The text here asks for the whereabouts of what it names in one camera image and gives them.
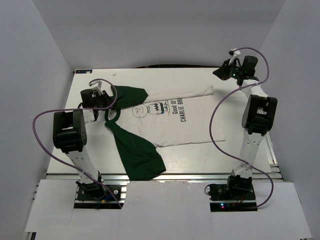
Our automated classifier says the left blue table label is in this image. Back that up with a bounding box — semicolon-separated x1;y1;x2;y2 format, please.
75;69;93;74

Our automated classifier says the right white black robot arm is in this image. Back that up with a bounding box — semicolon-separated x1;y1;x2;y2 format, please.
209;55;278;204

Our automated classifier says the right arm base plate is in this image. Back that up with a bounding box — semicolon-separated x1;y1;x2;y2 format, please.
204;184;258;213

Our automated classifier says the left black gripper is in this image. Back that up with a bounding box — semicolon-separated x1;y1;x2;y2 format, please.
92;90;117;111

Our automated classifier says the white green raglan t-shirt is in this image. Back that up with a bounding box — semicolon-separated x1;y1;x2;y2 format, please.
104;85;217;181

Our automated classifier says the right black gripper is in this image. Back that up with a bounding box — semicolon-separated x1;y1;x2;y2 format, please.
212;59;243;81

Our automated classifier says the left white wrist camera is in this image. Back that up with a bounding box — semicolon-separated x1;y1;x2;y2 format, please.
88;79;103;95

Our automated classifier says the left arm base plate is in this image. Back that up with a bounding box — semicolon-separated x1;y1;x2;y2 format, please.
73;181;124;210

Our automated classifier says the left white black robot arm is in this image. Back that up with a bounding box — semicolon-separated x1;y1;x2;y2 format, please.
53;87;113;200

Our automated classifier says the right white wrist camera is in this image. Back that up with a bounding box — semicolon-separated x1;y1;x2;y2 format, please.
228;48;241;65

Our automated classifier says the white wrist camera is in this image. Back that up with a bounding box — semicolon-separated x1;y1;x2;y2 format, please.
88;79;103;95
228;48;241;65

